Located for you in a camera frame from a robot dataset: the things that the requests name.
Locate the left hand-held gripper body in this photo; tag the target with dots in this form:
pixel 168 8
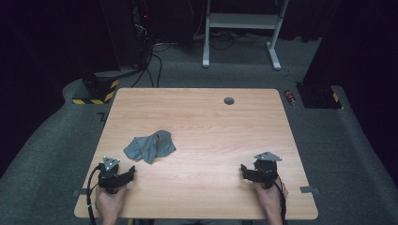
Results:
pixel 110 178

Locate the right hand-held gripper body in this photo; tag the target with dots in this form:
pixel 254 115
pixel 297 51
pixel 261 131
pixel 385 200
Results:
pixel 266 172

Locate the grey cloth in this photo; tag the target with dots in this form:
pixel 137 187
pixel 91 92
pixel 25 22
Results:
pixel 150 146

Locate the person's left hand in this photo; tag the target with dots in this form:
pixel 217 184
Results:
pixel 110 204

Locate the person's right hand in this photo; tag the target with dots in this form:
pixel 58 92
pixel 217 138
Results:
pixel 270 201

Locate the grey tape strip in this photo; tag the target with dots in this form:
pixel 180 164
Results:
pixel 83 191
pixel 309 189

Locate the black floor tape mark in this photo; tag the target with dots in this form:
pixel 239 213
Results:
pixel 102 117

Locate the red can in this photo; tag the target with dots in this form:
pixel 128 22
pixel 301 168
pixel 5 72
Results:
pixel 290 97

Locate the black yellow striped stand base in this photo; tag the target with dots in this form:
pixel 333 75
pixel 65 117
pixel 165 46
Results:
pixel 100 90

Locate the black stand base yellow mark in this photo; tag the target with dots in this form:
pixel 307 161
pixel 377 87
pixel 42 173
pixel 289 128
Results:
pixel 319 97

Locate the black equipment rack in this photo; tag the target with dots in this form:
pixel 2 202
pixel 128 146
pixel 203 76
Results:
pixel 125 34

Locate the white metal stand frame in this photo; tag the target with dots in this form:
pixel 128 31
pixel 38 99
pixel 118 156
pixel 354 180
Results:
pixel 241 21

